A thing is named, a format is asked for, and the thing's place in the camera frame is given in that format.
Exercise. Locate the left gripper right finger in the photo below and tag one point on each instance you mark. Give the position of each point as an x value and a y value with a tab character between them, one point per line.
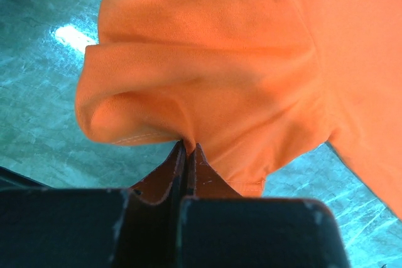
217	228

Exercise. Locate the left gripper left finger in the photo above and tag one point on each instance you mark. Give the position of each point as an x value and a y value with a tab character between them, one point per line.
112	227

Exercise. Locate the orange t-shirt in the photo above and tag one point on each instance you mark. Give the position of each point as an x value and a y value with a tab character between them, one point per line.
256	83

